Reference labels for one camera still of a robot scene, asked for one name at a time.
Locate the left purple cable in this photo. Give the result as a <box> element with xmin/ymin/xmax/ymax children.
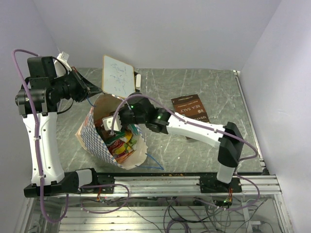
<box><xmin>12</xmin><ymin>49</ymin><xmax>129</xmax><ymax>224</ymax></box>

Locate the yellow snack packet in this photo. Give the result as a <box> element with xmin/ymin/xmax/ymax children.
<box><xmin>121</xmin><ymin>131</ymin><xmax>137</xmax><ymax>147</ymax></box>

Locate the brown sea salt chips bag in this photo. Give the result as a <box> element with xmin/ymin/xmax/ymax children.
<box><xmin>171</xmin><ymin>94</ymin><xmax>210</xmax><ymax>143</ymax></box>

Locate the small whiteboard yellow frame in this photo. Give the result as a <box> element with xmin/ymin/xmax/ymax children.
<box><xmin>102</xmin><ymin>55</ymin><xmax>136</xmax><ymax>98</ymax></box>

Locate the white whiteboard eraser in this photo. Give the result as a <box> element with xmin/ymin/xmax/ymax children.
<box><xmin>136</xmin><ymin>74</ymin><xmax>141</xmax><ymax>90</ymax></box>

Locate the teal snack packet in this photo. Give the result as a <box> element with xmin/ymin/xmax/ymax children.
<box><xmin>129</xmin><ymin>124</ymin><xmax>141</xmax><ymax>135</ymax></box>

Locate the checkered paper bag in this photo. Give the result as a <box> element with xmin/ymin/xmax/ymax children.
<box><xmin>76</xmin><ymin>94</ymin><xmax>163</xmax><ymax>170</ymax></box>

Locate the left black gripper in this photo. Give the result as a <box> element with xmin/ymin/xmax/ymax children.
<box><xmin>52</xmin><ymin>66</ymin><xmax>103</xmax><ymax>102</ymax></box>

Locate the red yellow chips bag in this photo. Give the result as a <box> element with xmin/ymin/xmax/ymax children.
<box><xmin>106</xmin><ymin>139</ymin><xmax>137</xmax><ymax>164</ymax></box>

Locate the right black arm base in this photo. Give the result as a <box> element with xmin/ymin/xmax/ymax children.
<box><xmin>196</xmin><ymin>177</ymin><xmax>242</xmax><ymax>193</ymax></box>

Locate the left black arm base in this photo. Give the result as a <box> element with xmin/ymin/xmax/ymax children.
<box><xmin>75</xmin><ymin>168</ymin><xmax>115</xmax><ymax>194</ymax></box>

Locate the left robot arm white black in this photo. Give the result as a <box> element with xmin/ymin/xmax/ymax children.
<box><xmin>15</xmin><ymin>52</ymin><xmax>102</xmax><ymax>198</ymax></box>

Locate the aluminium rail frame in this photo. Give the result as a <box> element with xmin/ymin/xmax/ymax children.
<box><xmin>14</xmin><ymin>173</ymin><xmax>294</xmax><ymax>233</ymax></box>

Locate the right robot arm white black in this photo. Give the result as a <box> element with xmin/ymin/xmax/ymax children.
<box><xmin>118</xmin><ymin>93</ymin><xmax>243</xmax><ymax>192</ymax></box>

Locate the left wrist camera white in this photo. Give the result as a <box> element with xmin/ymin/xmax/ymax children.
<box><xmin>54</xmin><ymin>51</ymin><xmax>72</xmax><ymax>76</ymax></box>

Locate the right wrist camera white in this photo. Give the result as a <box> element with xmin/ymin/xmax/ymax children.
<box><xmin>102</xmin><ymin>115</ymin><xmax>124</xmax><ymax>132</ymax></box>

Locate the purple cable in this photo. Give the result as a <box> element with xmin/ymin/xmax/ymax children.
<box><xmin>109</xmin><ymin>94</ymin><xmax>260</xmax><ymax>212</ymax></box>
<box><xmin>12</xmin><ymin>49</ymin><xmax>129</xmax><ymax>224</ymax></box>

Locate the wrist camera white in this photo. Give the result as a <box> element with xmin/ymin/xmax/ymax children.
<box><xmin>54</xmin><ymin>51</ymin><xmax>72</xmax><ymax>76</ymax></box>
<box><xmin>102</xmin><ymin>115</ymin><xmax>124</xmax><ymax>132</ymax></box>

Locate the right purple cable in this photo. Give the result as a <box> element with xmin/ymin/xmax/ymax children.
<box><xmin>109</xmin><ymin>94</ymin><xmax>260</xmax><ymax>212</ymax></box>

